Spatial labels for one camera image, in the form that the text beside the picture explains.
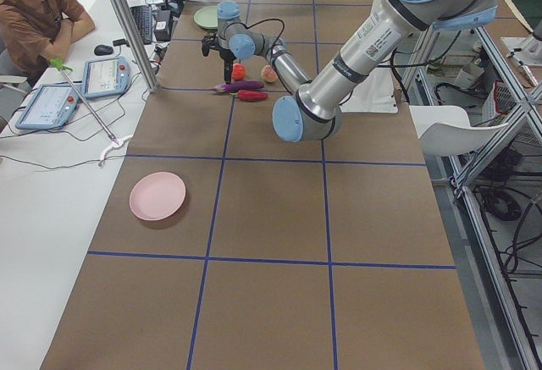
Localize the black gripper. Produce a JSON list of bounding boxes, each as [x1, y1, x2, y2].
[[218, 36, 232, 82]]

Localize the purple eggplant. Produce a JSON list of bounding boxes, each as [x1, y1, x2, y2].
[[212, 80, 264, 94]]

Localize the red chili pepper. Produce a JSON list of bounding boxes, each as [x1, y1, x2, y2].
[[231, 90, 268, 102]]

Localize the yellow pink peach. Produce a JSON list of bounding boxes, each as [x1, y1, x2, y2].
[[260, 64, 279, 84]]

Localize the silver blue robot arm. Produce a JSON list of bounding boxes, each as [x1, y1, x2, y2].
[[217, 0, 497, 142]]

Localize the red pomegranate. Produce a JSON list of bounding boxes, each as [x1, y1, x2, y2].
[[231, 63, 246, 81]]

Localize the green plate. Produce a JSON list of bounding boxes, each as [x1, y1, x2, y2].
[[193, 5, 218, 30]]

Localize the black keyboard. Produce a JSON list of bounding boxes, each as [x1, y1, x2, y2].
[[130, 5, 153, 45]]

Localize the far blue teach pendant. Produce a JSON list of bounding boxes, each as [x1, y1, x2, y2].
[[81, 57, 130, 99]]

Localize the blue teach pendant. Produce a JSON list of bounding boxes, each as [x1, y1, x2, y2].
[[81, 57, 130, 99], [15, 84, 78, 130]]

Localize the black computer mouse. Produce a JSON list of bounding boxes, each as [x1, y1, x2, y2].
[[93, 44, 114, 56]]

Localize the pink plate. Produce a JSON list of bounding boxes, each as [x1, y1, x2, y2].
[[129, 171, 186, 221]]

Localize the near blue teach pendant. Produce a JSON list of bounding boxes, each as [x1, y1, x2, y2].
[[15, 84, 78, 130]]

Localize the man in brown shirt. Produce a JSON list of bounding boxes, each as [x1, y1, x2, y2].
[[1, 0, 95, 84]]

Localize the white chair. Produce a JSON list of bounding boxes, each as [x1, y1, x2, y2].
[[409, 105, 508, 157]]

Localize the aluminium frame post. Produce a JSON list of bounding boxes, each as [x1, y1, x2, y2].
[[110, 0, 158, 93]]

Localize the metal rod green handle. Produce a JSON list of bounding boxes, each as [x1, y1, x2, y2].
[[49, 58, 119, 144]]

